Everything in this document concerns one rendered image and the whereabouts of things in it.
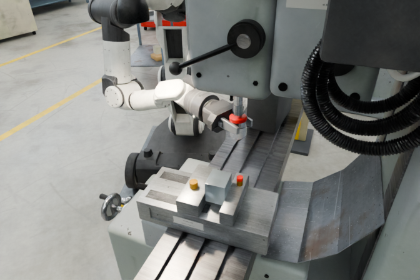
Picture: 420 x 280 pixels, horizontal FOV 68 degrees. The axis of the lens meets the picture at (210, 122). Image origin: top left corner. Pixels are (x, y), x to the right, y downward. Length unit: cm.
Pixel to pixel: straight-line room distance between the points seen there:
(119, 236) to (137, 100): 47
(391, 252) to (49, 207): 222
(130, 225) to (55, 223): 128
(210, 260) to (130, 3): 62
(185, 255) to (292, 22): 58
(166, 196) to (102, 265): 127
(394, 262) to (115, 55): 94
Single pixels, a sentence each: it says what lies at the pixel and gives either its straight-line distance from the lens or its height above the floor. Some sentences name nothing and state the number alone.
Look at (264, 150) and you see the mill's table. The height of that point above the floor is 97.
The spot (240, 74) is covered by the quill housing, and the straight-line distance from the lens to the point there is 67.
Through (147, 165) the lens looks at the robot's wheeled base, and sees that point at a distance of 169.
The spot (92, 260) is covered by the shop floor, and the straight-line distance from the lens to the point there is 212.
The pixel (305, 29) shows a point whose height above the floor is 148.
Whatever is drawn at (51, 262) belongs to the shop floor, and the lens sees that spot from 220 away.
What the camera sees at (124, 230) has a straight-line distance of 117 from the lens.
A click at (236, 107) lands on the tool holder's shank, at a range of 81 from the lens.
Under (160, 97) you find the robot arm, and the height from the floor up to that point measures 120.
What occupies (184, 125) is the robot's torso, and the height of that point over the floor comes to 71.
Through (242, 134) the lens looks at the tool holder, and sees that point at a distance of 84.
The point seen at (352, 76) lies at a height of 141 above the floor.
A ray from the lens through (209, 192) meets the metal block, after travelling 79.
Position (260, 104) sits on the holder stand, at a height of 108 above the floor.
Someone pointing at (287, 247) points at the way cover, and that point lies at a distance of 92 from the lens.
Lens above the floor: 163
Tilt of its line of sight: 31 degrees down
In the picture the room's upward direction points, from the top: 1 degrees counter-clockwise
